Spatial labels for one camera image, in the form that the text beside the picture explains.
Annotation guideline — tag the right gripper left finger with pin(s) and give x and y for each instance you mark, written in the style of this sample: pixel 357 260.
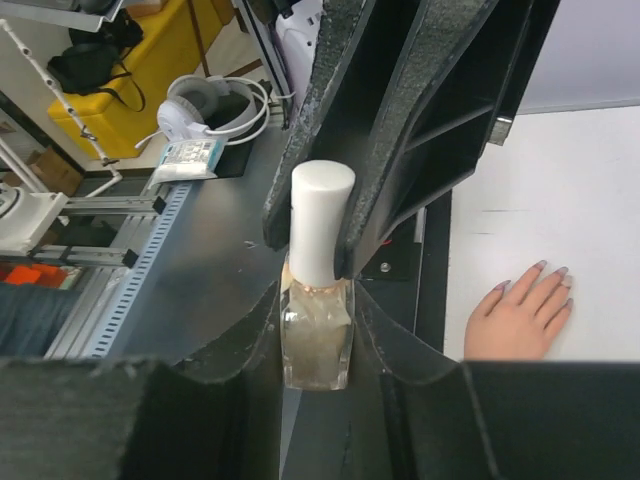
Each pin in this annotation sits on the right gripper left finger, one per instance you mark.
pixel 227 400

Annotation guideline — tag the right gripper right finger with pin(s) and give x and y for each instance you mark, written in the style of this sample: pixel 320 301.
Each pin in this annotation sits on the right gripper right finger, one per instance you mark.
pixel 393 425

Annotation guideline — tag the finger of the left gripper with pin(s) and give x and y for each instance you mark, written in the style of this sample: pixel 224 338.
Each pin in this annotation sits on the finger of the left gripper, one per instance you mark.
pixel 341 28
pixel 463 66

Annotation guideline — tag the beige nail polish bottle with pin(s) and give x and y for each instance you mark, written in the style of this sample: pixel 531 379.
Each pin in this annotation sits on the beige nail polish bottle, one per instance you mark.
pixel 316 333

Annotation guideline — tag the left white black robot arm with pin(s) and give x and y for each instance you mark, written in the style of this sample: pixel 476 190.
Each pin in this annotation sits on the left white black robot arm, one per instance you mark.
pixel 347 128

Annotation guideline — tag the mannequin hand with painted nails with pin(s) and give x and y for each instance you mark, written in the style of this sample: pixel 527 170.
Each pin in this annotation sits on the mannequin hand with painted nails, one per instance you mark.
pixel 520 321

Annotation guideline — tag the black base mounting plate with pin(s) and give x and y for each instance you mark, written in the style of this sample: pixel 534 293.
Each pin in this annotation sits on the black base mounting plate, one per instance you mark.
pixel 408 275

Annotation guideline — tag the white headphones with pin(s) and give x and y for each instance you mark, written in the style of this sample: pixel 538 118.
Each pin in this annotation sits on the white headphones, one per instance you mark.
pixel 233 109

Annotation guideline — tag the black flat pad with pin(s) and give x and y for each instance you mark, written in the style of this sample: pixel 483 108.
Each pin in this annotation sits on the black flat pad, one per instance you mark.
pixel 233 160

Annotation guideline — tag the white wet wipes pack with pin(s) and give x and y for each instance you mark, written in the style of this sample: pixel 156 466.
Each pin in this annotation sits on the white wet wipes pack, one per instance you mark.
pixel 188 160

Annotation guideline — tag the yellow storage box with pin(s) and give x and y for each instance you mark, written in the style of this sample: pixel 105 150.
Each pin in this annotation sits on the yellow storage box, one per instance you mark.
pixel 174 40

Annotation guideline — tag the black bag on box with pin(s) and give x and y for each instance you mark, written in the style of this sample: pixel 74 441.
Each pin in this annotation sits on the black bag on box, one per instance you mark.
pixel 96 58

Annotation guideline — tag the white slotted cable duct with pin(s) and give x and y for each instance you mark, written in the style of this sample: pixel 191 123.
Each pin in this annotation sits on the white slotted cable duct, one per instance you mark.
pixel 131 286

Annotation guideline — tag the white pipe rack frame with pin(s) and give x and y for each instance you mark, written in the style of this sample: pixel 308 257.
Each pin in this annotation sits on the white pipe rack frame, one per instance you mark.
pixel 86 133

